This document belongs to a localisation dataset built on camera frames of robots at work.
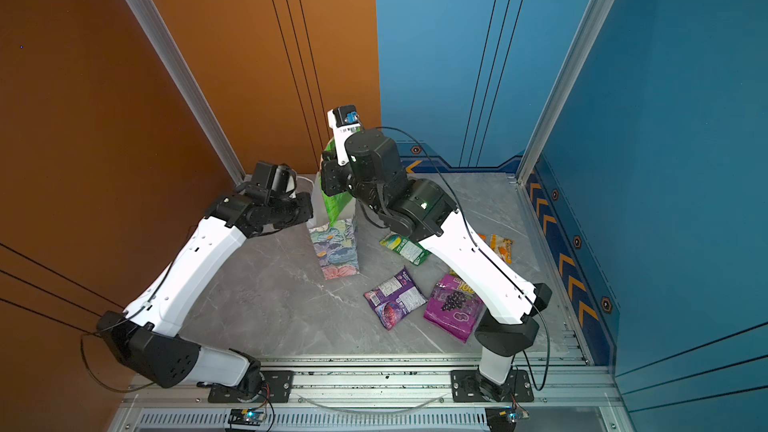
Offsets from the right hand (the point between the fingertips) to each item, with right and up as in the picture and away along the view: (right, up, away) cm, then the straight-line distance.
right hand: (321, 153), depth 57 cm
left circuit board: (-20, -61, +14) cm, 65 cm away
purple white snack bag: (+14, -37, +28) cm, 48 cm away
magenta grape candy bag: (+30, -38, +24) cm, 54 cm away
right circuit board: (+40, -61, +13) cm, 74 cm away
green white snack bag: (+21, -26, +39) cm, 51 cm away
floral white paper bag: (-1, -20, +22) cm, 30 cm away
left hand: (-6, -10, +20) cm, 23 cm away
